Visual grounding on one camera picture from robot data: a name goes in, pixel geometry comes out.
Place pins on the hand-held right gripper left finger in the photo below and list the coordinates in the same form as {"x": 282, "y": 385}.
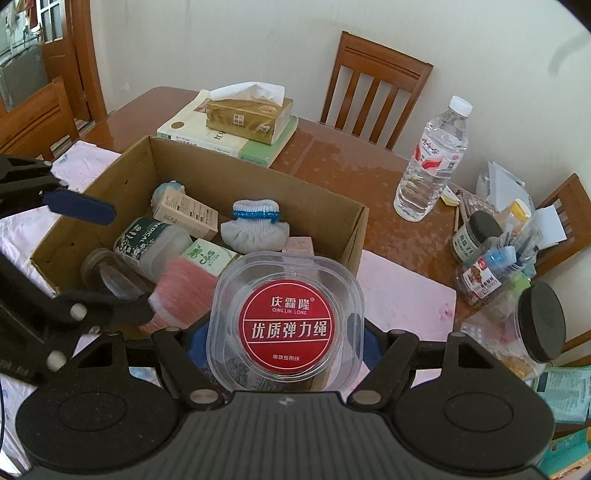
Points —
{"x": 196, "y": 348}

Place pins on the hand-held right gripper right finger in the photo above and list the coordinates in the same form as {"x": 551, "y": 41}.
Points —
{"x": 371, "y": 344}

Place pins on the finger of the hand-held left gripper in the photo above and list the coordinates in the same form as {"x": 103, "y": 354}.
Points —
{"x": 111, "y": 311}
{"x": 78, "y": 205}

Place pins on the clear jar of brown biscuits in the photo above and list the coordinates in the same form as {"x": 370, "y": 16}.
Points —
{"x": 115, "y": 272}

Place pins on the pink knitted cloth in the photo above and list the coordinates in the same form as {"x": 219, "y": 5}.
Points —
{"x": 184, "y": 295}

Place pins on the white bottle green label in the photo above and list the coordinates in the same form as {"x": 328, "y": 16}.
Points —
{"x": 152, "y": 249}

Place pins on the clear container red label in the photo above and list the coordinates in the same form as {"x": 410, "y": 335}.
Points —
{"x": 286, "y": 323}

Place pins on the blue white plush toy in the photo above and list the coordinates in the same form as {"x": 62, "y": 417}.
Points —
{"x": 166, "y": 191}

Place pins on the green tissue packet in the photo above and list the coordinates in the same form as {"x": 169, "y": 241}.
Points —
{"x": 207, "y": 256}

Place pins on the beige carton box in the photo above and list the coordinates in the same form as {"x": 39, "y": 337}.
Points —
{"x": 189, "y": 214}

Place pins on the pale pink carton box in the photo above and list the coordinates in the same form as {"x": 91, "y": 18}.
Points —
{"x": 298, "y": 245}

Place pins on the white sock blue band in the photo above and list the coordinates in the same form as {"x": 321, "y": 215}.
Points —
{"x": 254, "y": 230}

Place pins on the brown cardboard box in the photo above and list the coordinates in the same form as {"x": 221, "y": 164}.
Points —
{"x": 323, "y": 207}

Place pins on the brown wooden desktop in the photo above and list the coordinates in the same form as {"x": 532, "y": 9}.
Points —
{"x": 346, "y": 175}

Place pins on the pink floral cloth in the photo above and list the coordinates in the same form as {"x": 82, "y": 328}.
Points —
{"x": 401, "y": 286}

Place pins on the brown wooden chair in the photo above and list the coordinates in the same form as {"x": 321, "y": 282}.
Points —
{"x": 32, "y": 120}
{"x": 378, "y": 78}
{"x": 572, "y": 198}

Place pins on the silver pill blister pack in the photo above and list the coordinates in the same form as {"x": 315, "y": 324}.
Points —
{"x": 472, "y": 332}

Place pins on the snack jar red label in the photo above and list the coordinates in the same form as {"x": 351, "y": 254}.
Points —
{"x": 480, "y": 281}

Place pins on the white book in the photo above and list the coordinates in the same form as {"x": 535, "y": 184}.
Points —
{"x": 194, "y": 124}

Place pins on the orange pill blister pack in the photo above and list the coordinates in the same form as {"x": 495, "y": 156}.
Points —
{"x": 519, "y": 364}

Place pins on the wooden door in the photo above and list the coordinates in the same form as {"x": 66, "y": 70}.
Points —
{"x": 74, "y": 55}

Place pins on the dark-lid jar green label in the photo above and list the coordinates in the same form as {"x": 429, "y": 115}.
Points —
{"x": 475, "y": 235}

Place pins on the wooden pencil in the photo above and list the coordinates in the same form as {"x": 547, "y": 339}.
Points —
{"x": 461, "y": 210}

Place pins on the large clear jar black lid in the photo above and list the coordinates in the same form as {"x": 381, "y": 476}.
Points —
{"x": 538, "y": 323}

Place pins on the gold tissue box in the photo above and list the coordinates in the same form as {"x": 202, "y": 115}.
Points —
{"x": 249, "y": 117}

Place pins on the clear water bottle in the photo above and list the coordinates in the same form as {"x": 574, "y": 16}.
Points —
{"x": 431, "y": 157}

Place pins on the yellow-lid bottle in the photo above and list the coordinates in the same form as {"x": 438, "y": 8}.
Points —
{"x": 518, "y": 212}

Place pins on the teal packet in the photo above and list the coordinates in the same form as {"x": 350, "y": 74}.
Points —
{"x": 565, "y": 397}

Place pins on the green book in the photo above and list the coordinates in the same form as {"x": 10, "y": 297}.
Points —
{"x": 272, "y": 143}

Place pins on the white papers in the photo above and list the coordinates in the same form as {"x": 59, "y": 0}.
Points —
{"x": 508, "y": 184}

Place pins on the teal yellow tote bag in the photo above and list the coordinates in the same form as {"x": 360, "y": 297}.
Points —
{"x": 570, "y": 454}

